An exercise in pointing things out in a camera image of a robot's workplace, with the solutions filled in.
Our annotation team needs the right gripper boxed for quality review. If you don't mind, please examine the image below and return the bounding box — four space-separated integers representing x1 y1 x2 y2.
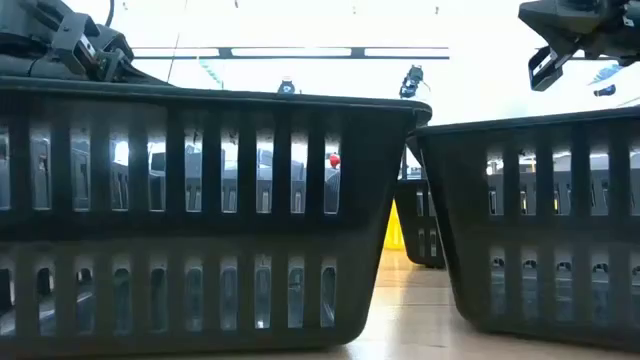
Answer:
518 0 640 93

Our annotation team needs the black slotted plastic basket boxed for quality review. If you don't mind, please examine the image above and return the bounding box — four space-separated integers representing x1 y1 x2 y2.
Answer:
0 75 434 359
394 178 446 269
407 105 640 351

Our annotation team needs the dark hanging camera device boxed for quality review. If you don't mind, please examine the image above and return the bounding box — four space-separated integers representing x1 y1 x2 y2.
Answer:
398 64 425 99

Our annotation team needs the black ceiling light rail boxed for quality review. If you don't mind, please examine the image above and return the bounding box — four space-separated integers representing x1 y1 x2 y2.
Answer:
132 46 451 61

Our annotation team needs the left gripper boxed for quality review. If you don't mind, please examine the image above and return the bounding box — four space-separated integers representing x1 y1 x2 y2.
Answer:
0 0 170 85

